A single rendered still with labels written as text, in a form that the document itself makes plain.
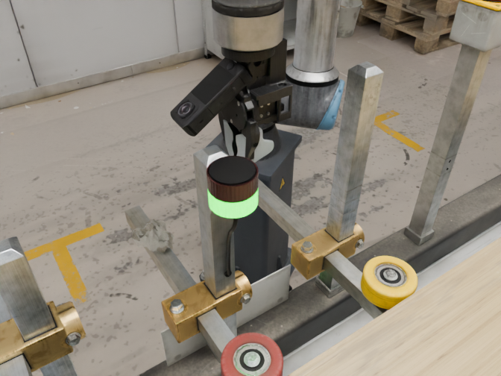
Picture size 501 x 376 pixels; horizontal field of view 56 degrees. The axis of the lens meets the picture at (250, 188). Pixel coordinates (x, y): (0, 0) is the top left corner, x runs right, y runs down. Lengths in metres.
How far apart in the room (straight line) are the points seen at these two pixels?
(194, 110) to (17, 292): 0.29
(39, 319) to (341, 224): 0.49
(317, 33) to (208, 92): 0.69
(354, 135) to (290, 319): 0.39
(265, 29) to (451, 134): 0.47
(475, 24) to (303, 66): 0.57
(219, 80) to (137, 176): 1.85
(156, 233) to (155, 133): 1.96
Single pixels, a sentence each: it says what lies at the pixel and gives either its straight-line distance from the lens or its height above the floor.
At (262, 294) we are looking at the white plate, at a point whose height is 0.76.
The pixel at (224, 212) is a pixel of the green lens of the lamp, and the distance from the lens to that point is 0.54.
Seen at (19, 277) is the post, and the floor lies 1.07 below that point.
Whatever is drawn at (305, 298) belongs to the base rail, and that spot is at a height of 0.70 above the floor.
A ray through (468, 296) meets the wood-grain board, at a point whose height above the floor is 0.90.
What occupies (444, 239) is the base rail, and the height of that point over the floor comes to 0.70.
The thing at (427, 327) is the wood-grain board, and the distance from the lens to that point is 0.70.
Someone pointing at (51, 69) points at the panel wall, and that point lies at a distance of 3.31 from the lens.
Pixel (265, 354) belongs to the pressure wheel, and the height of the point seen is 0.90.
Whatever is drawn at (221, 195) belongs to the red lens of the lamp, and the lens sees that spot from 0.53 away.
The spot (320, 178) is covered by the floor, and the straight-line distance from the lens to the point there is 2.39.
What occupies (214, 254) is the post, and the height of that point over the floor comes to 0.97.
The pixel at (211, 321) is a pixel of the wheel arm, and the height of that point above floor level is 0.86.
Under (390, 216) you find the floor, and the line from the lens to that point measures 2.24.
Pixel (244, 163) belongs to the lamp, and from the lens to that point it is 0.55.
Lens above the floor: 1.45
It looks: 39 degrees down
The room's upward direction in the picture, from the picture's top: straight up
